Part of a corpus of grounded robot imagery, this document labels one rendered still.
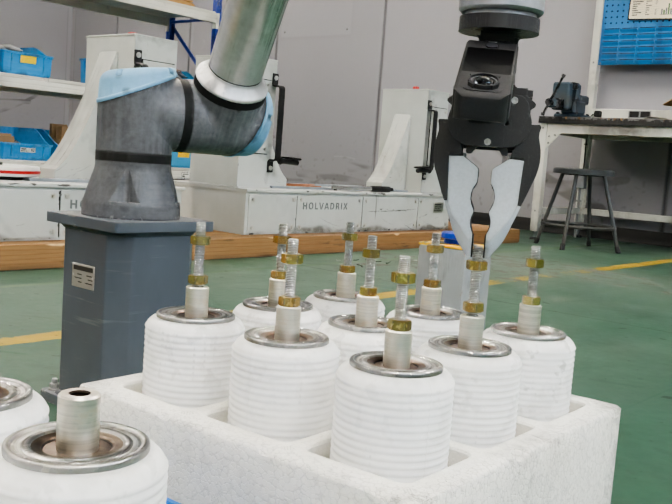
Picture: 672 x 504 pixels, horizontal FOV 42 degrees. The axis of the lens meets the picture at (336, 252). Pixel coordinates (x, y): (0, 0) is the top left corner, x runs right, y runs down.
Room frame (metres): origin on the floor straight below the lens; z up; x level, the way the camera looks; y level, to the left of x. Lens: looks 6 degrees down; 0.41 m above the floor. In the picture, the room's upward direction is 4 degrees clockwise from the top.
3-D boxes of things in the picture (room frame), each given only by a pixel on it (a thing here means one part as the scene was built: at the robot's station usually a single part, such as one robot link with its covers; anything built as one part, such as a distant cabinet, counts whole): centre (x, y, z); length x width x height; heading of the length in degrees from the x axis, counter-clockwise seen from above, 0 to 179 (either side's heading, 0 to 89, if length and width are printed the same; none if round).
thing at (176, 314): (0.83, 0.13, 0.25); 0.08 x 0.08 x 0.01
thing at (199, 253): (0.83, 0.13, 0.31); 0.01 x 0.01 x 0.08
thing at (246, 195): (4.24, 0.10, 0.45); 1.51 x 0.57 x 0.74; 140
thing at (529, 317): (0.87, -0.20, 0.26); 0.02 x 0.02 x 0.03
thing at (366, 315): (0.85, -0.03, 0.26); 0.02 x 0.02 x 0.03
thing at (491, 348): (0.78, -0.13, 0.25); 0.08 x 0.08 x 0.01
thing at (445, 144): (0.78, -0.10, 0.43); 0.05 x 0.02 x 0.09; 79
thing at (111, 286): (1.36, 0.32, 0.15); 0.19 x 0.19 x 0.30; 50
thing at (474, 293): (0.78, -0.13, 0.31); 0.01 x 0.01 x 0.08
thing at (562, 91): (5.33, -1.32, 0.87); 0.41 x 0.17 x 0.25; 140
